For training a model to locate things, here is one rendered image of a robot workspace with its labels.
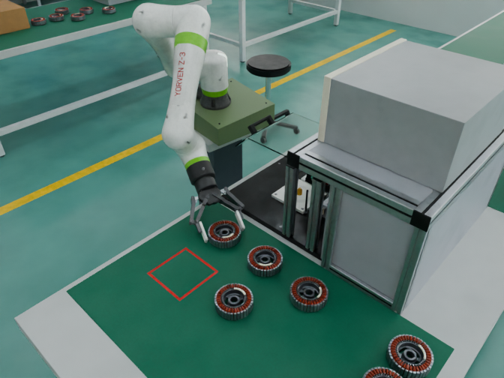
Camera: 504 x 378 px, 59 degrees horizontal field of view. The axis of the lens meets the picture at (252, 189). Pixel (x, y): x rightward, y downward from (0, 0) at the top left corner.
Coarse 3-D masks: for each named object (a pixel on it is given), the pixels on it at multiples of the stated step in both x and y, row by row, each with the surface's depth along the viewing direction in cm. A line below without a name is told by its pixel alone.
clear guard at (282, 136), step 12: (288, 120) 155; (300, 120) 155; (264, 132) 148; (276, 132) 148; (288, 132) 148; (300, 132) 148; (312, 132) 148; (240, 144) 153; (264, 144) 142; (276, 144) 142; (288, 144) 142
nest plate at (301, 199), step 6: (300, 180) 175; (300, 186) 172; (306, 186) 172; (276, 192) 169; (282, 192) 169; (276, 198) 167; (282, 198) 166; (300, 198) 166; (300, 204) 163; (300, 210) 160
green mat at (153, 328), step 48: (192, 240) 152; (240, 240) 152; (96, 288) 135; (144, 288) 135; (192, 288) 135; (288, 288) 135; (336, 288) 135; (144, 336) 122; (192, 336) 122; (240, 336) 122; (288, 336) 122; (336, 336) 122; (384, 336) 122; (432, 336) 122
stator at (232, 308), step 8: (224, 288) 131; (232, 288) 131; (240, 288) 131; (216, 296) 129; (224, 296) 130; (232, 296) 129; (240, 296) 131; (248, 296) 128; (216, 304) 126; (224, 304) 126; (232, 304) 127; (248, 304) 126; (224, 312) 124; (232, 312) 124; (240, 312) 125; (248, 312) 127
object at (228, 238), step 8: (216, 224) 153; (224, 224) 154; (232, 224) 153; (208, 232) 150; (216, 232) 153; (224, 232) 153; (232, 232) 153; (240, 232) 150; (208, 240) 151; (216, 240) 148; (224, 240) 147; (232, 240) 147
